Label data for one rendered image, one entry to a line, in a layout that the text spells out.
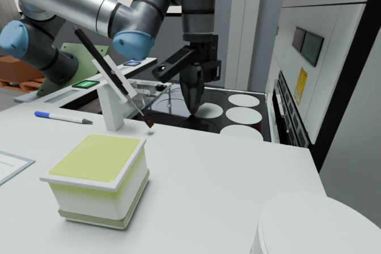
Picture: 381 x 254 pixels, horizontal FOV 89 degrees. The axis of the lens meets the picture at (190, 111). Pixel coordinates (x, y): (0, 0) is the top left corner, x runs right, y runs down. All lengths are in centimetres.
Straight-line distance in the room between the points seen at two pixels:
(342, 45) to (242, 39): 224
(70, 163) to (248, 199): 20
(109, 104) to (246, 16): 227
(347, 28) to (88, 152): 34
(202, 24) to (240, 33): 209
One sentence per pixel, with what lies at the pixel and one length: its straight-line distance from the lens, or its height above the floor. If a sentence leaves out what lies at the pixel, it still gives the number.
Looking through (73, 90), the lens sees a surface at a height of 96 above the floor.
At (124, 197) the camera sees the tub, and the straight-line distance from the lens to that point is 21.
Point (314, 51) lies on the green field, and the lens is 42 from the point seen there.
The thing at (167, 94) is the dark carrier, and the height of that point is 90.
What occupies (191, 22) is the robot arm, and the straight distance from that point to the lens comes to 46.
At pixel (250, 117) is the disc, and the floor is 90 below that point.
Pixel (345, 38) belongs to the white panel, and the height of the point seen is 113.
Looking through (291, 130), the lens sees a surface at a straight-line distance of 46.
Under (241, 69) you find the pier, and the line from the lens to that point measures 260.
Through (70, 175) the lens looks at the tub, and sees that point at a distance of 21.
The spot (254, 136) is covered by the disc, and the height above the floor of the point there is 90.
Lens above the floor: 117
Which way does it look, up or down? 28 degrees down
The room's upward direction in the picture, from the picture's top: straight up
